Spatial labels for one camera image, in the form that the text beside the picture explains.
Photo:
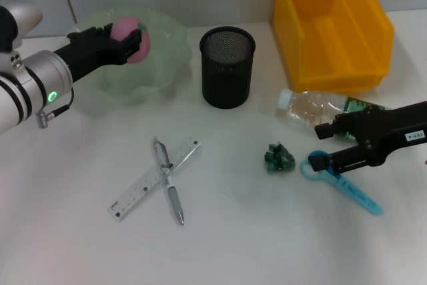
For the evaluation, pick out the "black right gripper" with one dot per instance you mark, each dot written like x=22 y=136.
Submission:
x=393 y=131

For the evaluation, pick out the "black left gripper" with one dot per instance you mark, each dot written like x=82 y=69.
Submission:
x=90 y=51

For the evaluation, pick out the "pink toy peach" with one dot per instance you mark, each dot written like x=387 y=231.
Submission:
x=140 y=52

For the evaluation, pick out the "clear green-label water bottle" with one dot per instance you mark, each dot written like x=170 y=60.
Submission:
x=310 y=108

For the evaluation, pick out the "blue plastic scissors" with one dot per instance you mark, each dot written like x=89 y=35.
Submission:
x=353 y=191

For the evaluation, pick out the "green plastic scrap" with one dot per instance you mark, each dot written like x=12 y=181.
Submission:
x=279 y=159

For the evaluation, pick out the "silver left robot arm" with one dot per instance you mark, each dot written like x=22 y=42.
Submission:
x=40 y=78

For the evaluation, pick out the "green glass fruit bowl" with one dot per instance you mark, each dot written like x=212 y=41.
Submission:
x=160 y=64

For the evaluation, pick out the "black mesh pen holder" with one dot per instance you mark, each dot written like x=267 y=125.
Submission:
x=227 y=78

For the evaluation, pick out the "transparent plastic ruler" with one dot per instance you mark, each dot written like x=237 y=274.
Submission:
x=133 y=198

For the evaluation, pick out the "grey clear ballpoint pen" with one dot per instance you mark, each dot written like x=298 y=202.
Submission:
x=175 y=201

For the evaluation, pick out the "yellow plastic bin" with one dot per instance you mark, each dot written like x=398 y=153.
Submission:
x=333 y=41

